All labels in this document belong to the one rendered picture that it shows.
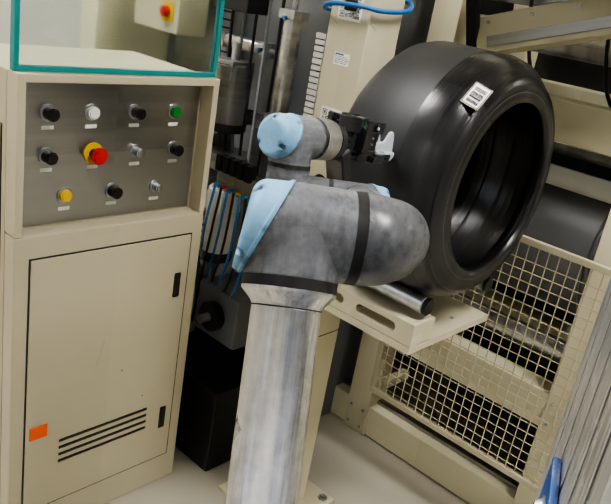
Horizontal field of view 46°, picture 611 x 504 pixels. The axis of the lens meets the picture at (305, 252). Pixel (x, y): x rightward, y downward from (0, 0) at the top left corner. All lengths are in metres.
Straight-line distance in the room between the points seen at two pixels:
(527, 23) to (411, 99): 0.58
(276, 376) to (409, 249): 0.22
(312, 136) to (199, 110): 0.79
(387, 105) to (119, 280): 0.84
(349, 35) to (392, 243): 1.05
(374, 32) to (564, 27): 0.48
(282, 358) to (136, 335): 1.25
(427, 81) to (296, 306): 0.83
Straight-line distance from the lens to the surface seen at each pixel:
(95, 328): 1.95
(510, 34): 2.03
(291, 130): 1.19
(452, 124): 1.48
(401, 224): 0.85
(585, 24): 1.95
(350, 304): 1.75
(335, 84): 1.84
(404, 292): 1.67
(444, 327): 1.82
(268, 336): 0.82
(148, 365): 2.13
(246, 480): 0.84
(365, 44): 1.79
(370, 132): 1.35
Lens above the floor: 1.54
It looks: 20 degrees down
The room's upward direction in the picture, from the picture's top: 10 degrees clockwise
